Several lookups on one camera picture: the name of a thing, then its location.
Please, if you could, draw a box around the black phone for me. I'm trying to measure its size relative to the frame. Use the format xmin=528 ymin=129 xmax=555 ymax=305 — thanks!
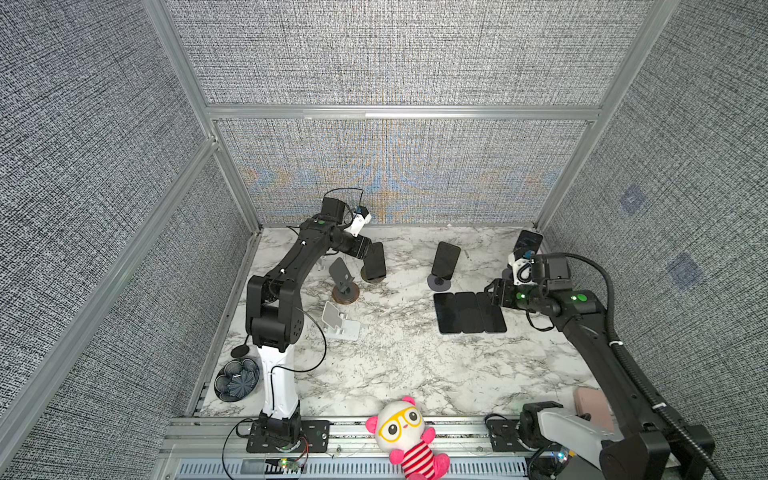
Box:
xmin=363 ymin=242 xmax=387 ymax=277
xmin=431 ymin=241 xmax=461 ymax=280
xmin=455 ymin=292 xmax=485 ymax=334
xmin=476 ymin=293 xmax=507 ymax=334
xmin=512 ymin=230 xmax=544 ymax=260
xmin=433 ymin=293 xmax=462 ymax=335

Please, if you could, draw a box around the white folding stand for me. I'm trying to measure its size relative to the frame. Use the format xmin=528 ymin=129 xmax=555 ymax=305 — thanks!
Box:
xmin=321 ymin=302 xmax=361 ymax=342

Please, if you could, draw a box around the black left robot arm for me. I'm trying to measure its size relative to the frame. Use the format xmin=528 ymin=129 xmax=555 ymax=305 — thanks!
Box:
xmin=245 ymin=196 xmax=372 ymax=447

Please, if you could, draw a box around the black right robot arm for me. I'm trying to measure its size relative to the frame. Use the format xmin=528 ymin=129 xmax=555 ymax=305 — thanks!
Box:
xmin=484 ymin=252 xmax=725 ymax=479

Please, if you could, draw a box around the round dark stand centre-left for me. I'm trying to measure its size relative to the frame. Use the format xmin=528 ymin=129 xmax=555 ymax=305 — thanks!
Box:
xmin=360 ymin=268 xmax=386 ymax=284

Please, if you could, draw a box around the round dark stand centre-right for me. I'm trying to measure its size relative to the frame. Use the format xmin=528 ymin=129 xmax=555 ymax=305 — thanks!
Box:
xmin=427 ymin=274 xmax=452 ymax=292

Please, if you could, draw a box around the pink white plush toy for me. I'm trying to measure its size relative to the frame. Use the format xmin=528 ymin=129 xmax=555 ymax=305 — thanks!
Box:
xmin=365 ymin=396 xmax=450 ymax=479

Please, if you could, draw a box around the dark round fan disc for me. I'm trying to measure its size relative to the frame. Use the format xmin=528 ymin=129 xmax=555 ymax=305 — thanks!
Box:
xmin=213 ymin=344 xmax=261 ymax=403

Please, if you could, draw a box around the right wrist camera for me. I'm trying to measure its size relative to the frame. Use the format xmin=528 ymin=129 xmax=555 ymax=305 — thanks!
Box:
xmin=508 ymin=250 xmax=535 ymax=285

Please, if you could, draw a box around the black corrugated cable conduit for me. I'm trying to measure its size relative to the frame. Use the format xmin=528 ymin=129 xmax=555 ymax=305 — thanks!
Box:
xmin=533 ymin=252 xmax=730 ymax=480

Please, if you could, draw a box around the pink phone on rail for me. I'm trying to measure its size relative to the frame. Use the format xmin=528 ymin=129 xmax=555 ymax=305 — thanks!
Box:
xmin=573 ymin=387 xmax=618 ymax=432

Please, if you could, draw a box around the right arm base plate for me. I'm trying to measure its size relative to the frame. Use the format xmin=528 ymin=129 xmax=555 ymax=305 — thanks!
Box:
xmin=485 ymin=416 xmax=535 ymax=453

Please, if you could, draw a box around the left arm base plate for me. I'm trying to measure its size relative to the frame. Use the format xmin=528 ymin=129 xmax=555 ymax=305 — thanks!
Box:
xmin=246 ymin=418 xmax=330 ymax=454

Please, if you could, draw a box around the aluminium front rail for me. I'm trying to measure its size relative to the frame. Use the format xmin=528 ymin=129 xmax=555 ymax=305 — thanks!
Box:
xmin=157 ymin=415 xmax=667 ymax=480

